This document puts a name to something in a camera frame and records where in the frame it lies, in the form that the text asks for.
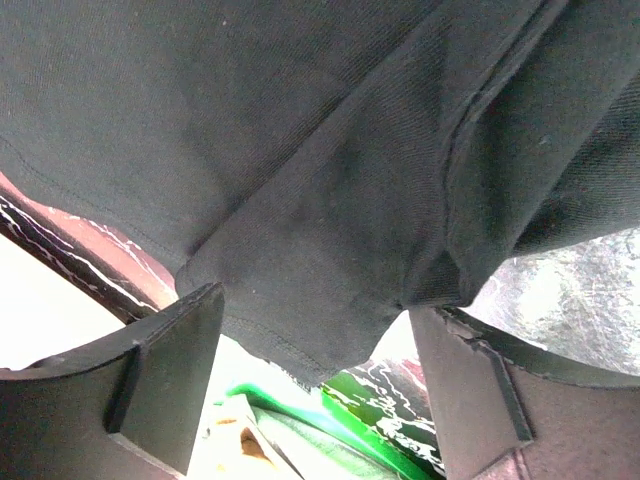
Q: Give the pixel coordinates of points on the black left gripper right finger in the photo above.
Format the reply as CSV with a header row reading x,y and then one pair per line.
x,y
505,409

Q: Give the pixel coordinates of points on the green plastic folder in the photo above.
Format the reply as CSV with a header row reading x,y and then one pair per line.
x,y
375,419

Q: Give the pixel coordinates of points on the black t shirt flower print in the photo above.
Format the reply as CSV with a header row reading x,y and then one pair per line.
x,y
331,163

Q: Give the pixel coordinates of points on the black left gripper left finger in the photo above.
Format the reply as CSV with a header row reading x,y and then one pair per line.
x,y
125,406

